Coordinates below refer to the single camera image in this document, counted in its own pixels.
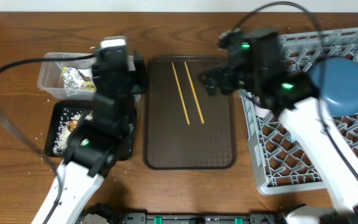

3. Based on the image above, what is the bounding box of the wooden chopstick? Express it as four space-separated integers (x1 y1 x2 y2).
184 61 204 124
171 62 190 125

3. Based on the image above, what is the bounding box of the foil and yellow snack wrapper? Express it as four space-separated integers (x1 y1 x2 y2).
61 67 96 90

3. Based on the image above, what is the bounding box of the pile of white rice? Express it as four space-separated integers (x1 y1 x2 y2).
52 108 93 157

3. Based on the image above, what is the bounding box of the dark blue round plate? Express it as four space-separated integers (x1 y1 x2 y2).
308 57 358 116

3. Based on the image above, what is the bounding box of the pink plastic cup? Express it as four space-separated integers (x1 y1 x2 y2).
254 96 271 118

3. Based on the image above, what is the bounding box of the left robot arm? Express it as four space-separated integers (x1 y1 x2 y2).
33 47 148 223

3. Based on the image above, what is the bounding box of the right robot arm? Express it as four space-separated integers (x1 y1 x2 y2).
199 28 358 223

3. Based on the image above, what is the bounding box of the grey plastic dishwasher rack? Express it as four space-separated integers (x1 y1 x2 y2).
239 27 358 195

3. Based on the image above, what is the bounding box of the clear plastic bin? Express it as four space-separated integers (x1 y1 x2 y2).
37 52 106 100

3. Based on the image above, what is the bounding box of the dark brown serving tray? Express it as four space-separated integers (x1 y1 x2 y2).
143 56 237 170

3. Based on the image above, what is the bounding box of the black plastic tray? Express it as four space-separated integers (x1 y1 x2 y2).
44 100 137 166

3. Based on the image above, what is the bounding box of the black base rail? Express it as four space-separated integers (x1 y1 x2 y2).
75 203 287 224

